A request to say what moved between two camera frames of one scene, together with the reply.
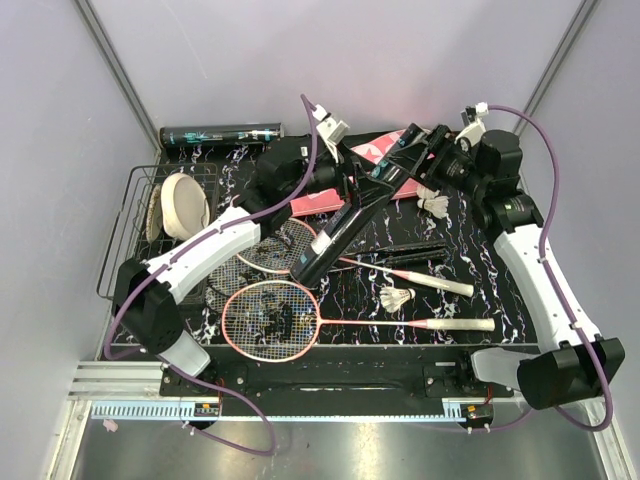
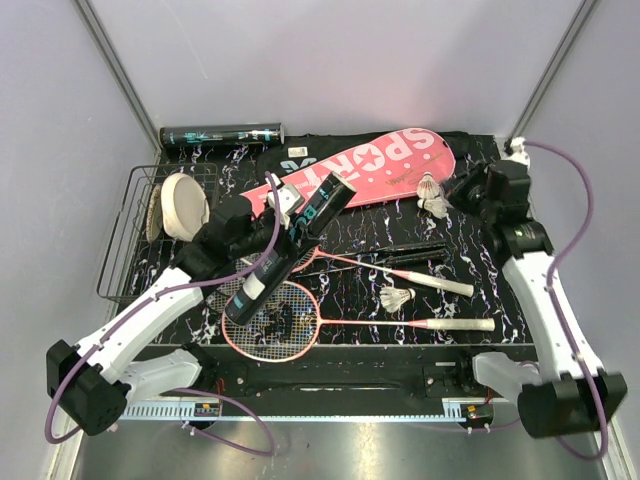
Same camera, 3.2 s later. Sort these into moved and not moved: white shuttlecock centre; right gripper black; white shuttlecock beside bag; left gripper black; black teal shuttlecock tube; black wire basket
Moved: right gripper black; left gripper black
Not moved: black wire basket; white shuttlecock centre; white shuttlecock beside bag; black teal shuttlecock tube
